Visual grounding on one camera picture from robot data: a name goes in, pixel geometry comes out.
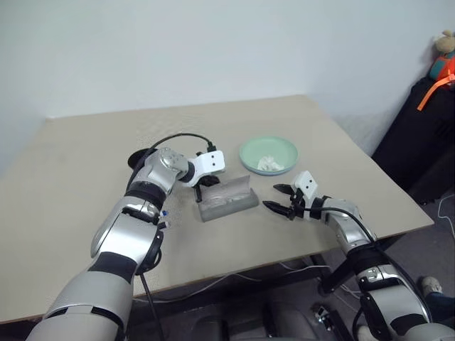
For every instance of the black capped white marker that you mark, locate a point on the black capped white marker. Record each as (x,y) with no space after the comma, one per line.
(167,224)

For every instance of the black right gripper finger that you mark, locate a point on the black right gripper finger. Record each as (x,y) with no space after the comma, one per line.
(284,189)
(277,208)

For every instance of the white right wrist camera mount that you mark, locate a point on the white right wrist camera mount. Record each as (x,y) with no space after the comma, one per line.
(305,183)

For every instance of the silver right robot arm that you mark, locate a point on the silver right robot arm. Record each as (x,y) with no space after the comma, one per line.
(352,227)

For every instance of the clear plastic bag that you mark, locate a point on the clear plastic bag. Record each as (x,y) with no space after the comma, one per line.
(227,209)

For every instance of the person's grey shoe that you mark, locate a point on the person's grey shoe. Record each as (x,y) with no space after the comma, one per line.
(432,284)

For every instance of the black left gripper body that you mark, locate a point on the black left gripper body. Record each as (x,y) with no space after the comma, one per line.
(209,180)

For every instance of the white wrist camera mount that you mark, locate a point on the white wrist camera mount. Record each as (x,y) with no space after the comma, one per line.
(305,183)
(213,161)

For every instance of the clear plastic glasses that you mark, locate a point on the clear plastic glasses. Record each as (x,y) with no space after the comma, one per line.
(217,200)

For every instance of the black suitcase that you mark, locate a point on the black suitcase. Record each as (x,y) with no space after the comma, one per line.
(419,142)

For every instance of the black rounded seat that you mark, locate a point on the black rounded seat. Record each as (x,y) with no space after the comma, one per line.
(284,325)

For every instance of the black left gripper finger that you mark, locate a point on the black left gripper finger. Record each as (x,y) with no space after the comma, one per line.
(198,194)

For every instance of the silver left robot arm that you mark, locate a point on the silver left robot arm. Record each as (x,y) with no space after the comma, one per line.
(121,231)

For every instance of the white tissue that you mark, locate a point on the white tissue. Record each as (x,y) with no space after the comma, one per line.
(268,163)

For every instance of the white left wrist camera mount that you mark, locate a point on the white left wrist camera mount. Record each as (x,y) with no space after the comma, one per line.
(213,161)

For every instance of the small silver metal part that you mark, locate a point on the small silver metal part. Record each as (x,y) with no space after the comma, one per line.
(320,314)

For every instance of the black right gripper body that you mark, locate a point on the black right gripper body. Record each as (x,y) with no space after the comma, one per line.
(296,207)

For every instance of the plush toy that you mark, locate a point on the plush toy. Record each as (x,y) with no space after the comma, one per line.
(444,42)

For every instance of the black table leg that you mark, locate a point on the black table leg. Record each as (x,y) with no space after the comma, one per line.
(337,277)

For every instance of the green plastic plate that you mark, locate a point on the green plastic plate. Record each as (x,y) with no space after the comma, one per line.
(263,149)

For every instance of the person's jeans leg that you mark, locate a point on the person's jeans leg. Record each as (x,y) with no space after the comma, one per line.
(442,305)

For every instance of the blue capped whiteboard marker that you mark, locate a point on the blue capped whiteboard marker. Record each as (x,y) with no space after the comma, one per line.
(164,213)

